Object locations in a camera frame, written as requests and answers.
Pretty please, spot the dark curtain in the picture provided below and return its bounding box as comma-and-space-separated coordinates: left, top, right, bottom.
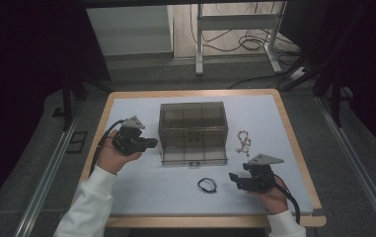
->
280, 0, 376, 162
0, 0, 111, 218

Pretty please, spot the white metal desk frame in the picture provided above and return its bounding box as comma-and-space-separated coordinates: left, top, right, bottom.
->
194, 1, 283, 76

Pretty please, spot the white power strip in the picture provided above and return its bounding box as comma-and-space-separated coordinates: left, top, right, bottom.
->
288, 66, 308, 82

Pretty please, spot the right hand-held gripper black cable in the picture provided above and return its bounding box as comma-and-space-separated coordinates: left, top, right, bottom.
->
272, 174, 301, 225

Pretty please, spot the aluminium floor rail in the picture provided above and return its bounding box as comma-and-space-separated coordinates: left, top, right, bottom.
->
317, 97, 376, 237
12, 108, 81, 237

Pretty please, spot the white table mat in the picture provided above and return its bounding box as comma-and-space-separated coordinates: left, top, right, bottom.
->
75, 94, 314, 216

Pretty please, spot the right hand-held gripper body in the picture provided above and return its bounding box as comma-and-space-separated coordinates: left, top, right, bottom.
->
248, 153, 284, 194

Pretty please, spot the black metal stand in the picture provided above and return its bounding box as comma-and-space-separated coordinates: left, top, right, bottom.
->
61, 77, 111, 132
280, 58, 344, 127

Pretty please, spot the smoky transparent drawer box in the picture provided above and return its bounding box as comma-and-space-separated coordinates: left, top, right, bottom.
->
158, 102, 229, 167

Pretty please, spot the person's right hand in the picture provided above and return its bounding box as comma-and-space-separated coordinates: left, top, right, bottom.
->
253, 182, 290, 215

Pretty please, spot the person's left hand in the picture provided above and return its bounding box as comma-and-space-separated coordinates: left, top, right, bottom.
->
97, 129, 143, 175

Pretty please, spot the hand-held gripper black cable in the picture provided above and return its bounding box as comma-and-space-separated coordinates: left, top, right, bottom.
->
272, 174, 301, 225
89, 119, 125, 176

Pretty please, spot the black cord bracelet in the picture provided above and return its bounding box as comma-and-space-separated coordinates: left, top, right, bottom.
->
197, 177, 218, 195

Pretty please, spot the long black floor cable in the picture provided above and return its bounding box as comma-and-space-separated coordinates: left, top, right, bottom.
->
227, 58, 305, 90

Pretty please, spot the white cabinet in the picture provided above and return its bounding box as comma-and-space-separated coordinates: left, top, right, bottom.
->
86, 4, 174, 57

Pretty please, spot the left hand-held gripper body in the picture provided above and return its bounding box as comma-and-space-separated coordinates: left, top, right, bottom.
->
111, 116, 146, 156

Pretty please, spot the left hand-held gripper black cable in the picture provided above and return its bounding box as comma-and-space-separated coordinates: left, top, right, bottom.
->
89, 119, 125, 176

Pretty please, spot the black cable tangle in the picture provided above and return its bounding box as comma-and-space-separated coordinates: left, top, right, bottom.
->
189, 1, 300, 67

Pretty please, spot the beaded chain necklace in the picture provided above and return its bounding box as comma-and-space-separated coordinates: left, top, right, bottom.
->
234, 130, 253, 158

